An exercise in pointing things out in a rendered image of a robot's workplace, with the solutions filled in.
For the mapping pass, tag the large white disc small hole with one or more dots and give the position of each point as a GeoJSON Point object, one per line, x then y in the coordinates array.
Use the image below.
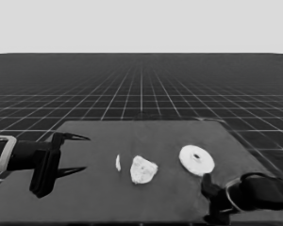
{"type": "Point", "coordinates": [188, 160]}

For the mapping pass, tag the small thin white T-shaped piece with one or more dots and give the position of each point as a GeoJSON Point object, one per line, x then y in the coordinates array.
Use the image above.
{"type": "Point", "coordinates": [118, 163]}

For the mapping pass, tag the white round carrier with pins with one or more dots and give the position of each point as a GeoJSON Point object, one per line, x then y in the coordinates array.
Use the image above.
{"type": "Point", "coordinates": [146, 164]}

